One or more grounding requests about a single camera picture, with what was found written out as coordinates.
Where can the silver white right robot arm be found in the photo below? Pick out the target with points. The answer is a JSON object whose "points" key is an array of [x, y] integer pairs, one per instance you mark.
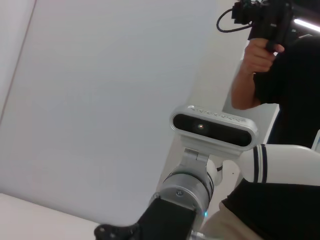
{"points": [[287, 162]]}

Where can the person's beige trousers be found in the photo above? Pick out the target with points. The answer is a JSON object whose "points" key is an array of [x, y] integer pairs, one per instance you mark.
{"points": [[225, 225]]}

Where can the person in black shirt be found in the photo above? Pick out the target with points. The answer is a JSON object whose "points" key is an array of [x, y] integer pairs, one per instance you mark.
{"points": [[295, 87]]}

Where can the black handheld controller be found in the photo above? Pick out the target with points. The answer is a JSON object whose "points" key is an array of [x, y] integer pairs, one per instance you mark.
{"points": [[270, 17]]}

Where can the silver right camera bracket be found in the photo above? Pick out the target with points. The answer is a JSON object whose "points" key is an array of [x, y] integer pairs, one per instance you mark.
{"points": [[195, 157]]}

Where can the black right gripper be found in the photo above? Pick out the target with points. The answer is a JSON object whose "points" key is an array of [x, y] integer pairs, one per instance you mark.
{"points": [[162, 220]]}

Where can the person's bare hand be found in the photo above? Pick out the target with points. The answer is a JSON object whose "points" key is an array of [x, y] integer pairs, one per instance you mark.
{"points": [[257, 57]]}

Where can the person's bare forearm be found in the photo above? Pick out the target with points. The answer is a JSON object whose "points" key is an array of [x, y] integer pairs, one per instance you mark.
{"points": [[243, 90]]}

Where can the ceiling light strip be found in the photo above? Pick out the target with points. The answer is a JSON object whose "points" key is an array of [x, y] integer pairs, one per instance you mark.
{"points": [[307, 25]]}

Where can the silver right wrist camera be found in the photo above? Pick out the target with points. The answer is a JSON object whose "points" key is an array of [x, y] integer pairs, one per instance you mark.
{"points": [[212, 127]]}

